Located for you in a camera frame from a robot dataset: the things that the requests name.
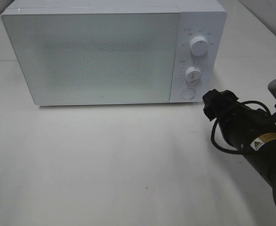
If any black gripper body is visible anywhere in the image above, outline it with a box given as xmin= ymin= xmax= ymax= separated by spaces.
xmin=214 ymin=101 xmax=276 ymax=151

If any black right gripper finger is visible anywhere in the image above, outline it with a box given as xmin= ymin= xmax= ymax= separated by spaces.
xmin=219 ymin=90 xmax=238 ymax=106

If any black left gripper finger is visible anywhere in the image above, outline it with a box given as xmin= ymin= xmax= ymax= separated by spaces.
xmin=203 ymin=89 xmax=219 ymax=121

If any round white door button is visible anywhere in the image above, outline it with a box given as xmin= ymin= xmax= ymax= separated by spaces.
xmin=181 ymin=88 xmax=196 ymax=100

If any white microwave knob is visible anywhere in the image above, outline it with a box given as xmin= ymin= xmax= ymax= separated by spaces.
xmin=184 ymin=66 xmax=202 ymax=83
xmin=189 ymin=35 xmax=209 ymax=56

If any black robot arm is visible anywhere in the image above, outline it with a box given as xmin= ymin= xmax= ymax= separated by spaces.
xmin=203 ymin=89 xmax=276 ymax=205

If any white microwave oven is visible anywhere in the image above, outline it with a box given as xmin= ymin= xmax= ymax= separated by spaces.
xmin=1 ymin=0 xmax=227 ymax=105

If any black camera cable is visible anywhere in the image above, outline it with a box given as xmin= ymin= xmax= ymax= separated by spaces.
xmin=210 ymin=100 xmax=271 ymax=155

